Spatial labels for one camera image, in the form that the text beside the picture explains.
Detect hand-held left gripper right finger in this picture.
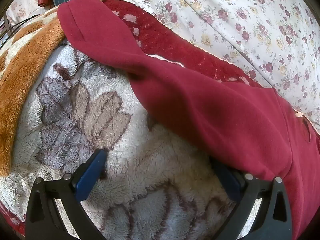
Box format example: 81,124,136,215
209,159,293,240

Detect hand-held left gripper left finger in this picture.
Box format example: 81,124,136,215
25,149,108,240

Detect dark red pants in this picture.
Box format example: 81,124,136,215
57,0,320,240

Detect white leaf print fleece blanket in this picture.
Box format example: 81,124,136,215
0,0,312,240

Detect orange plush blanket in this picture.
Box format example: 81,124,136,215
0,0,107,178

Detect floral bed sheet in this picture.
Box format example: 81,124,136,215
6,0,320,122

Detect black cable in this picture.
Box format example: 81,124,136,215
0,14,40,46

